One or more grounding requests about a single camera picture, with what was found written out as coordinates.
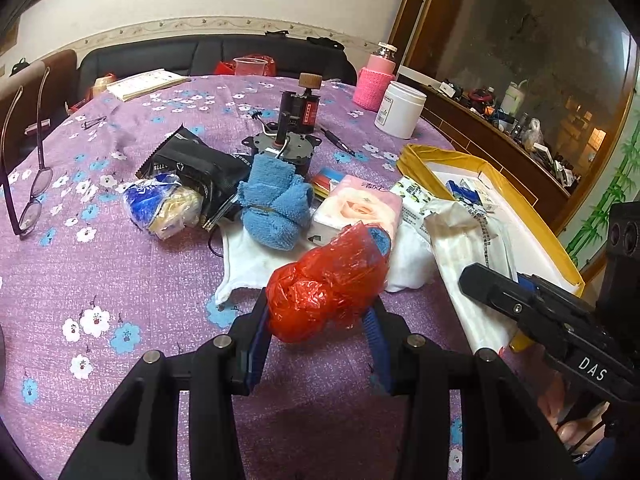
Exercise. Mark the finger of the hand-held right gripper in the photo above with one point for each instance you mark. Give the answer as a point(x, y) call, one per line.
point(495, 292)

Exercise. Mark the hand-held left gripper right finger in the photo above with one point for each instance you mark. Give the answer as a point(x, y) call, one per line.
point(377, 355)

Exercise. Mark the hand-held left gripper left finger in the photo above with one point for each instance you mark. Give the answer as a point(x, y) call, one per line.
point(257, 345)

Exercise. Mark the yellow cardboard box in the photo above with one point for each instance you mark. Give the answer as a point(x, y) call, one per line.
point(545, 240)

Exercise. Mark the red plastic bag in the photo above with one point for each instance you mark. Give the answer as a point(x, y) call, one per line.
point(320, 285)

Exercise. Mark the blue terry towel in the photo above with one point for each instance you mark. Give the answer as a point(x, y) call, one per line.
point(275, 200)

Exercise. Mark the pink tissue pack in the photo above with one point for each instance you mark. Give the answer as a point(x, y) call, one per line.
point(360, 205)

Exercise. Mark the blue white plastic bag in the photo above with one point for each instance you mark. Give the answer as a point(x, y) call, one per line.
point(150, 200)

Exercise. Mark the black foil snack bag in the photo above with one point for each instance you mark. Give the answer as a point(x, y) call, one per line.
point(185, 165)

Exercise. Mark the person's right forearm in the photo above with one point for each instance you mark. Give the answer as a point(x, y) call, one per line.
point(605, 462)

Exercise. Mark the person's right hand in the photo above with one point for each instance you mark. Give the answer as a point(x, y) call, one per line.
point(570, 412)

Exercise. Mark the large white plastic packet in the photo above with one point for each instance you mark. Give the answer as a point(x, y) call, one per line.
point(460, 240)

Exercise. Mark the white cloth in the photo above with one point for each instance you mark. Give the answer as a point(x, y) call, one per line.
point(240, 265)
point(412, 265)

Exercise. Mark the lemon print tissue pack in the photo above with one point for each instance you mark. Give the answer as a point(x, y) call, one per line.
point(410, 191)

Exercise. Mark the bamboo print panel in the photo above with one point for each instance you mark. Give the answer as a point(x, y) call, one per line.
point(600, 195)

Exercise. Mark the clear plastic bag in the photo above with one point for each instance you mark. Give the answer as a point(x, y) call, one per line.
point(532, 134)

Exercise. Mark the blue red tissue pack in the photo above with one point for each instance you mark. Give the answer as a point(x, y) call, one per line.
point(327, 180)

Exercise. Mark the clutter of small items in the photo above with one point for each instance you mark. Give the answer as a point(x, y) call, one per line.
point(492, 110)

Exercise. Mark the white jug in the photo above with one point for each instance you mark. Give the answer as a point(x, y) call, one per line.
point(514, 97)

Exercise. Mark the black electric motor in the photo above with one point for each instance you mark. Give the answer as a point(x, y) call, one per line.
point(295, 150)

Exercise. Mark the white plastic jar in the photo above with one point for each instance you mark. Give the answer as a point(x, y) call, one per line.
point(400, 110)

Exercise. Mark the black pen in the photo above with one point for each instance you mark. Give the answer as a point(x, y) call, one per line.
point(337, 141)

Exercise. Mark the black bottle with wooden cap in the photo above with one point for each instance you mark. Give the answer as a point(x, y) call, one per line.
point(300, 107)

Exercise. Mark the bottle with pink knit sleeve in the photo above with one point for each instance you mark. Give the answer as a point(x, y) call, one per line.
point(372, 82)

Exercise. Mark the black hairpin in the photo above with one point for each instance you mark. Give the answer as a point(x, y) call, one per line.
point(94, 122)

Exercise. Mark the clear plastic cup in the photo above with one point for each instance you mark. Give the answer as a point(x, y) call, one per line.
point(250, 66)

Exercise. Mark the red shopping bag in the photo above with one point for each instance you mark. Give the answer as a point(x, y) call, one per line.
point(225, 67)

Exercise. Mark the white booklet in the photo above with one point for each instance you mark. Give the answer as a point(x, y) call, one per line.
point(147, 84)

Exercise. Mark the orange packet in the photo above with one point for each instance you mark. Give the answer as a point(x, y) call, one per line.
point(100, 86)

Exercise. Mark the black leather sofa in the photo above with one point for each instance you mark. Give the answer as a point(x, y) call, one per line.
point(150, 57)

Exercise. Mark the brown wooden chair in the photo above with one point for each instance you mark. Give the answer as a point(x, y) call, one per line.
point(62, 80)

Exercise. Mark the purple frame glasses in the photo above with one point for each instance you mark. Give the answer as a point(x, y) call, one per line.
point(37, 182)

